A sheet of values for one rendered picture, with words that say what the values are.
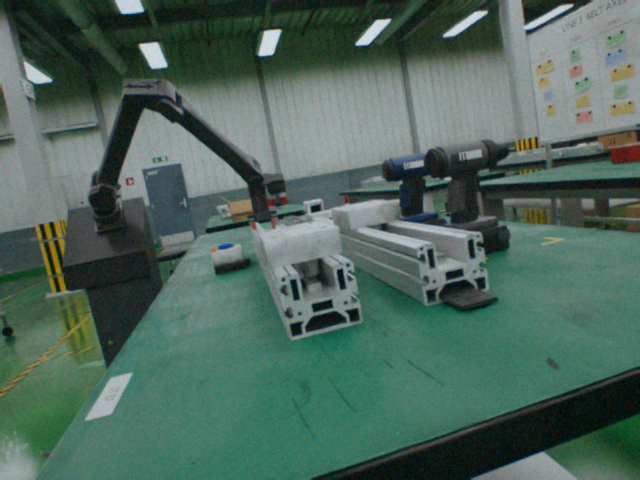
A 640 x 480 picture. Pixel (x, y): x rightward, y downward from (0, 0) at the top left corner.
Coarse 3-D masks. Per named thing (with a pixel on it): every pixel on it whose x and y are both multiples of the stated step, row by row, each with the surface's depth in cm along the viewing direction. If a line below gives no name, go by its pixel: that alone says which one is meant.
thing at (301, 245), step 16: (304, 224) 77; (320, 224) 71; (272, 240) 62; (288, 240) 62; (304, 240) 63; (320, 240) 63; (336, 240) 64; (272, 256) 62; (288, 256) 62; (304, 256) 63; (320, 256) 64; (304, 272) 65
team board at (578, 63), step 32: (608, 0) 309; (544, 32) 374; (576, 32) 342; (608, 32) 315; (544, 64) 382; (576, 64) 349; (608, 64) 320; (544, 96) 390; (576, 96) 356; (608, 96) 327; (544, 128) 399; (576, 128) 363; (608, 128) 333
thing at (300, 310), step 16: (256, 240) 110; (336, 256) 63; (272, 272) 63; (288, 272) 57; (320, 272) 67; (336, 272) 57; (352, 272) 57; (272, 288) 74; (288, 288) 56; (304, 288) 64; (320, 288) 61; (336, 288) 57; (352, 288) 58; (288, 304) 56; (304, 304) 56; (320, 304) 60; (336, 304) 57; (352, 304) 58; (288, 320) 56; (304, 320) 57; (320, 320) 61; (336, 320) 60; (352, 320) 59; (304, 336) 57
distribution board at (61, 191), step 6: (72, 174) 1092; (78, 180) 1097; (60, 186) 1069; (78, 186) 1097; (60, 192) 1071; (66, 192) 1092; (60, 198) 1072; (66, 198) 1085; (78, 198) 1095; (84, 198) 1098; (30, 204) 1057; (60, 204) 1073; (66, 204) 1078; (78, 204) 1096; (84, 204) 1099; (66, 210) 1078; (66, 216) 1079; (66, 222) 1080
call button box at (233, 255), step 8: (224, 248) 118; (232, 248) 117; (240, 248) 117; (216, 256) 116; (224, 256) 116; (232, 256) 117; (240, 256) 117; (216, 264) 116; (224, 264) 117; (232, 264) 117; (240, 264) 117; (216, 272) 116; (224, 272) 117
